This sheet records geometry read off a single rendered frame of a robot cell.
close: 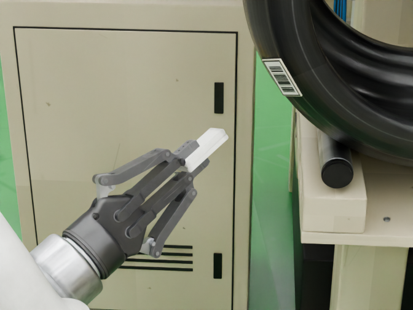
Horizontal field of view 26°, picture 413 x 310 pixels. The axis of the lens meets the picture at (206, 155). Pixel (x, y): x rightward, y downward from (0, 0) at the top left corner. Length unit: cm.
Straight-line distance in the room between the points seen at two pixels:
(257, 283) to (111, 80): 84
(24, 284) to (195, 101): 117
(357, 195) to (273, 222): 153
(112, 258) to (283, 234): 173
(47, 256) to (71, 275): 4
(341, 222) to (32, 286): 57
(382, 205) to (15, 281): 69
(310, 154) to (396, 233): 18
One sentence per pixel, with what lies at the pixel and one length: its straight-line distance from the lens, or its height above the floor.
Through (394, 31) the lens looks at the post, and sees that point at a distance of 155.
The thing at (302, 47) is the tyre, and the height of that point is 109.
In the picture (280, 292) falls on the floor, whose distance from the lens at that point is 250.
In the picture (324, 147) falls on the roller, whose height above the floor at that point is 92.
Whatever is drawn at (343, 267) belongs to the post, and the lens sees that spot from 178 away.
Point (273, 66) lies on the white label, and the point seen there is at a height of 105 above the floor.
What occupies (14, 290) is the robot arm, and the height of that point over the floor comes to 102.
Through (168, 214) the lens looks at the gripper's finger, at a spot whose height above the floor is 92.
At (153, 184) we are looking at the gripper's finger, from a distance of 107.
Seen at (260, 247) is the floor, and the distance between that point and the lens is 267.
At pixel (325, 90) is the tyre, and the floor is 103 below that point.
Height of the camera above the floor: 151
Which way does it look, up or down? 29 degrees down
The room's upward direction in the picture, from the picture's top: straight up
